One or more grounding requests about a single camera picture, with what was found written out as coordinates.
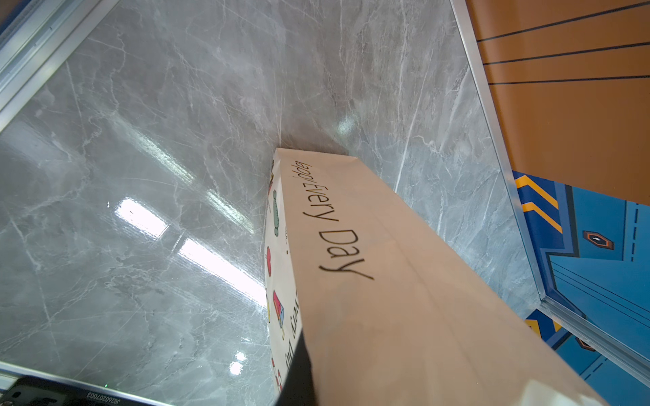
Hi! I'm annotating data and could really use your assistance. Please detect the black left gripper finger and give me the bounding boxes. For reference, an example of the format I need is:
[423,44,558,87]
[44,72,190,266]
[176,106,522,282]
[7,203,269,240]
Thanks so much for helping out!
[275,333,318,406]

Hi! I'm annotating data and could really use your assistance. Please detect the white printed paper bag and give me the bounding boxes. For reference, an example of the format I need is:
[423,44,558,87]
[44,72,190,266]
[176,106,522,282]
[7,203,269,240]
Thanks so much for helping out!
[263,148,603,405]

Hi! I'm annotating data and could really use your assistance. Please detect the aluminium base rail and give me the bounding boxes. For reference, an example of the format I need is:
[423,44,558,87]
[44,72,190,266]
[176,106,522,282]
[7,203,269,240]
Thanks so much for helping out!
[1,362,168,406]

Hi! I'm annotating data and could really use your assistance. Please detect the aluminium corner post left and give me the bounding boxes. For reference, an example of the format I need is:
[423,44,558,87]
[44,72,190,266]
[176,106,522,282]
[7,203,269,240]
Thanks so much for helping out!
[451,1,649,384]

